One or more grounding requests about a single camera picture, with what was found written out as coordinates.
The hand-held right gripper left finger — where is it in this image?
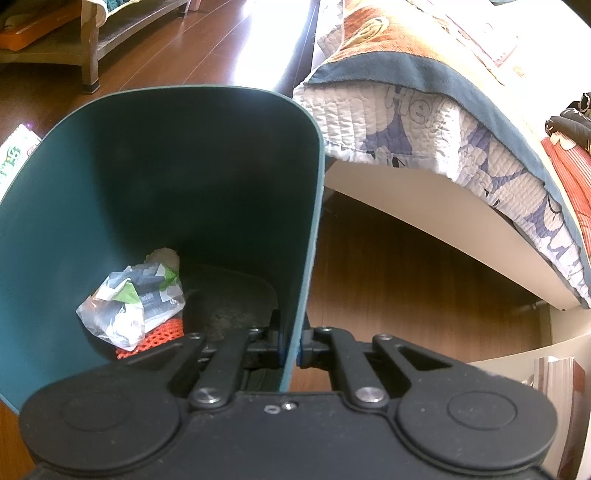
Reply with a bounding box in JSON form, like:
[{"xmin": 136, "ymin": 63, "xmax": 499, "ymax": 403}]
[{"xmin": 124, "ymin": 310, "xmax": 285, "ymax": 410}]

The grey paper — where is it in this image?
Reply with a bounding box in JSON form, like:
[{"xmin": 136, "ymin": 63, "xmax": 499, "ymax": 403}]
[{"xmin": 145, "ymin": 248, "xmax": 182, "ymax": 273}]

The wooden bench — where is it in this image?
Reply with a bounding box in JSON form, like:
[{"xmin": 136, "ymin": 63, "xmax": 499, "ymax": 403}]
[{"xmin": 0, "ymin": 0, "xmax": 192, "ymax": 95}]

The white snack wrapper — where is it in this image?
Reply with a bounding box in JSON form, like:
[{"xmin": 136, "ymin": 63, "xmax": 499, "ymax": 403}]
[{"xmin": 76, "ymin": 261, "xmax": 186, "ymax": 350}]

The green patchwork quilt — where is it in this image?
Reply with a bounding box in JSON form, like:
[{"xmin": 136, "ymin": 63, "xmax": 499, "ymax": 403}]
[{"xmin": 82, "ymin": 0, "xmax": 139, "ymax": 17}]

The pink white headboard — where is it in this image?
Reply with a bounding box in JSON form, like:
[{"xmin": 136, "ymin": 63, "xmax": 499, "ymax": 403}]
[{"xmin": 457, "ymin": 14, "xmax": 520, "ymax": 84}]

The white green packet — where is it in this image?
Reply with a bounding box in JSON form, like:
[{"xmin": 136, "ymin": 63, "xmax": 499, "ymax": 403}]
[{"xmin": 0, "ymin": 124, "xmax": 41, "ymax": 197}]

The orange foam mesh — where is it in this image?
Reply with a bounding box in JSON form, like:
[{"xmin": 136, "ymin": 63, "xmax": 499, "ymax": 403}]
[{"xmin": 115, "ymin": 318, "xmax": 185, "ymax": 363}]

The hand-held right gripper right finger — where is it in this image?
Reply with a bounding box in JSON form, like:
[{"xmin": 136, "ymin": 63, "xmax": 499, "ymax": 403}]
[{"xmin": 296, "ymin": 325, "xmax": 456, "ymax": 409}]

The orange flat box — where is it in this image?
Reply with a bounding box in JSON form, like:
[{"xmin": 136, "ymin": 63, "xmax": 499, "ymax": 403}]
[{"xmin": 0, "ymin": 4, "xmax": 84, "ymax": 51}]

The dark green trash bin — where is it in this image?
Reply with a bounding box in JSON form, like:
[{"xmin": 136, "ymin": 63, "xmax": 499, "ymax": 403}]
[{"xmin": 0, "ymin": 84, "xmax": 326, "ymax": 411}]

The white desk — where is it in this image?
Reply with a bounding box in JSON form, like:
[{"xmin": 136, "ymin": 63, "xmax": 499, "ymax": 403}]
[{"xmin": 466, "ymin": 332, "xmax": 591, "ymax": 480}]

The red striped folded blanket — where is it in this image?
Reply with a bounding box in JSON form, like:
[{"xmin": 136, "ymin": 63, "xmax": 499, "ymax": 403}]
[{"xmin": 540, "ymin": 134, "xmax": 591, "ymax": 232}]

